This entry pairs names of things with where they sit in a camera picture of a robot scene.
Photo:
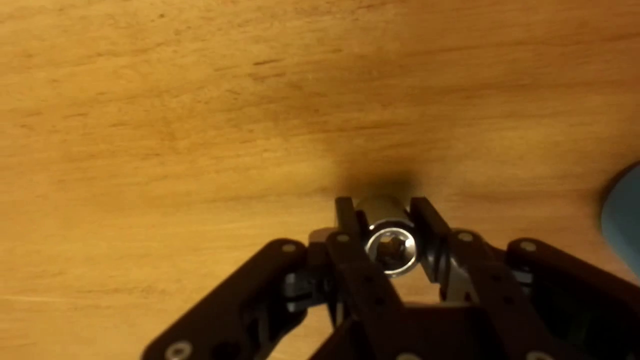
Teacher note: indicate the small metal socket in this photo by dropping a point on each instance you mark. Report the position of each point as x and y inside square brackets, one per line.
[390, 233]

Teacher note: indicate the blue plastic cup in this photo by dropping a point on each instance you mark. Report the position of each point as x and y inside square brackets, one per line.
[624, 222]

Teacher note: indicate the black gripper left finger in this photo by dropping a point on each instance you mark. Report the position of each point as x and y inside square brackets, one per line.
[267, 300]

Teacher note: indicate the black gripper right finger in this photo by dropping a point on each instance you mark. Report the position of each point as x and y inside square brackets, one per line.
[533, 300]

